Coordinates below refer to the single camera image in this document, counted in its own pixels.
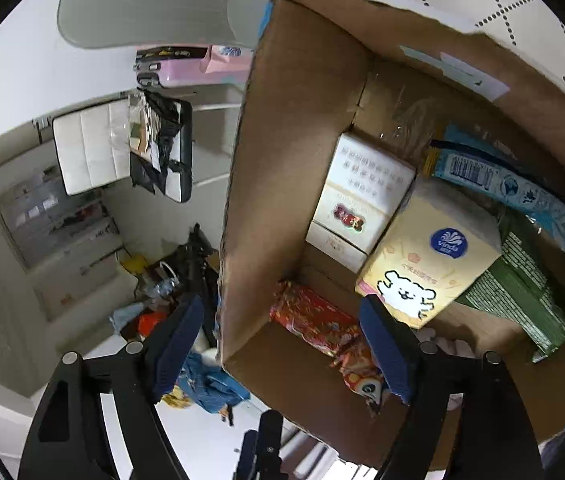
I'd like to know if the glass sliding door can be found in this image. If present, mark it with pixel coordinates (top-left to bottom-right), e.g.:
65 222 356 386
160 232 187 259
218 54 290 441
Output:
0 164 124 272

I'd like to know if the pink suitcase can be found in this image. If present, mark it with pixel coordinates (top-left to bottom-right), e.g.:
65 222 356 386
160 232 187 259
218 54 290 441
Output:
134 43 254 87

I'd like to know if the large red snack packet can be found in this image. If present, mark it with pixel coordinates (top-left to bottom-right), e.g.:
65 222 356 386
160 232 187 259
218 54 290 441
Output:
268 280 364 359

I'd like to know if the grey chair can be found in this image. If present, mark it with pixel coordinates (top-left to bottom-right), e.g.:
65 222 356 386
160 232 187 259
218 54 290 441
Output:
57 0 284 51

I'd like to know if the yellow tissue pack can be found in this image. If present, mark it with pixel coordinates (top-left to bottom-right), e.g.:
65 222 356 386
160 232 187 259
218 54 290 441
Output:
354 176 504 331

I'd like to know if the panda plush toy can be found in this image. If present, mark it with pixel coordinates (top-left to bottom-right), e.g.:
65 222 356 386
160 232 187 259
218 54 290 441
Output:
356 379 394 417

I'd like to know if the green snack packet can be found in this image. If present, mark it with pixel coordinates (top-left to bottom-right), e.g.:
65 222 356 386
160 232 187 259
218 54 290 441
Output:
455 209 565 364

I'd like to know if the yellow bag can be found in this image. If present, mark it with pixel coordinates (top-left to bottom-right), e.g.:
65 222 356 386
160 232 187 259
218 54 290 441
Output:
119 254 149 274

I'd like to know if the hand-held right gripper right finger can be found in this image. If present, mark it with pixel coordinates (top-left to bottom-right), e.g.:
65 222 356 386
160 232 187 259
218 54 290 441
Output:
359 294 546 480

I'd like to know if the small white box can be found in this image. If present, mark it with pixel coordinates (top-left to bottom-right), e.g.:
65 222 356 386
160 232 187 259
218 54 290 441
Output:
304 131 417 272

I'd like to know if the pile of colourful clothes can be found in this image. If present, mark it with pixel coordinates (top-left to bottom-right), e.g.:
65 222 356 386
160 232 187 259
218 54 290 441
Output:
109 299 252 415

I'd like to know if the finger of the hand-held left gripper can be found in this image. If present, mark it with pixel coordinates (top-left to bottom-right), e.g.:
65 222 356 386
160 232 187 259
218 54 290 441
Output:
256 409 284 480
232 429 259 480

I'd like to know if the white padded chair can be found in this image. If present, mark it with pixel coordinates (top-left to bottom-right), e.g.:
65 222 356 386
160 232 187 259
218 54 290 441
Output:
51 97 194 205

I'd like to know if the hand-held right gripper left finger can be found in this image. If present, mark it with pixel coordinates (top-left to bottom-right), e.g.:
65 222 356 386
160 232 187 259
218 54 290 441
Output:
16 293 206 480

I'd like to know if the black bag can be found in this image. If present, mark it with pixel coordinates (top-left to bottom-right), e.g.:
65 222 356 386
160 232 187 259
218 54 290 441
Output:
129 89 194 197

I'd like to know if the small orange packet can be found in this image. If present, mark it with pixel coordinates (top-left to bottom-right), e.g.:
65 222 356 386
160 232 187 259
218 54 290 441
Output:
329 335 384 387

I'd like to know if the purple cloth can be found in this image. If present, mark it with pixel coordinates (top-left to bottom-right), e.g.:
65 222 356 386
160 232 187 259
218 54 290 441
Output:
419 329 479 362

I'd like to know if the long blue packet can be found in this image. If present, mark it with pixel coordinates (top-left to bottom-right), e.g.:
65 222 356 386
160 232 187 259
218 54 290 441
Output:
421 126 565 292

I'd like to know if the cardboard box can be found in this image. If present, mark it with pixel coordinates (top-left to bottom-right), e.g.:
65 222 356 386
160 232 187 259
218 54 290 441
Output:
216 0 565 472

